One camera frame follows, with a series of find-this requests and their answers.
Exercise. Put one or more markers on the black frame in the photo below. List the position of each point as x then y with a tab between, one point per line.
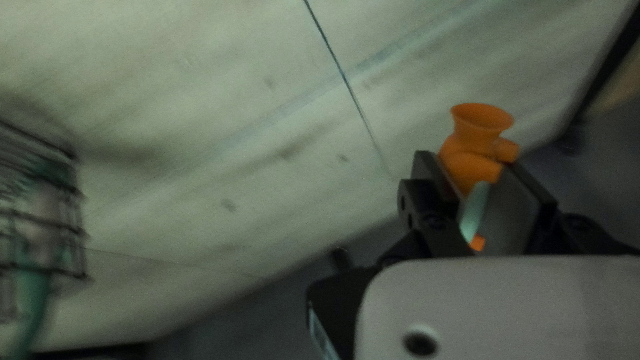
607	65

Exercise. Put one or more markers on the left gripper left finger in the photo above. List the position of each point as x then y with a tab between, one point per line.
430	220

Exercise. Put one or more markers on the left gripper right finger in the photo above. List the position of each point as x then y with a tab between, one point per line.
515	220

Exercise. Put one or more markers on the orange animal-shaped toothbrush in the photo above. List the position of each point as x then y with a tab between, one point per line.
470	150

